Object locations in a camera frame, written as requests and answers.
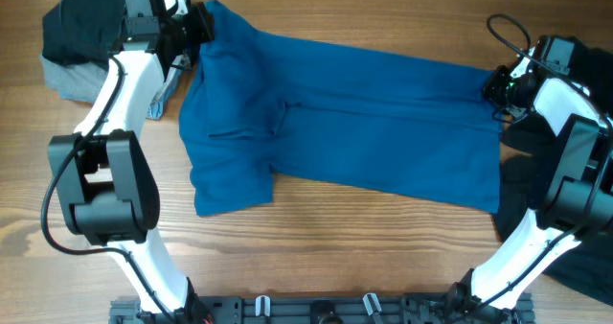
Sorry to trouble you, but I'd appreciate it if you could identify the dark green garment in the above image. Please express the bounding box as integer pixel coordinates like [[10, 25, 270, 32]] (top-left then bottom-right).
[[468, 35, 612, 310]]

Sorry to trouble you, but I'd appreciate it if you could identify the blue polo shirt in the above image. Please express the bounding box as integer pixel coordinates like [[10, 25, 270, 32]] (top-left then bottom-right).
[[179, 0, 501, 216]]

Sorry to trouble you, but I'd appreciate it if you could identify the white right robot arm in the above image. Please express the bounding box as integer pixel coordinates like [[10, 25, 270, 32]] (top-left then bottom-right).
[[444, 35, 612, 323]]

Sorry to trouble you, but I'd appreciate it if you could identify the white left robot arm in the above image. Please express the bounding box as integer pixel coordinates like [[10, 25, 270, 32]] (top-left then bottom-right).
[[40, 0, 214, 323]]

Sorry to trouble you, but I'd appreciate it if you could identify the light blue folded garment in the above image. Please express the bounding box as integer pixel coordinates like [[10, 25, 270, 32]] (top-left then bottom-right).
[[147, 68, 183, 120]]

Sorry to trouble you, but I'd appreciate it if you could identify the black folded garment on stack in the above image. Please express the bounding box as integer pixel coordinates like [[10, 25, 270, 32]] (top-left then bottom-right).
[[42, 0, 125, 70]]

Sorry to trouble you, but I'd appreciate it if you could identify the grey folded garment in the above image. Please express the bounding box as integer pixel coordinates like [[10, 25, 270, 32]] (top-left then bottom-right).
[[39, 55, 108, 103]]

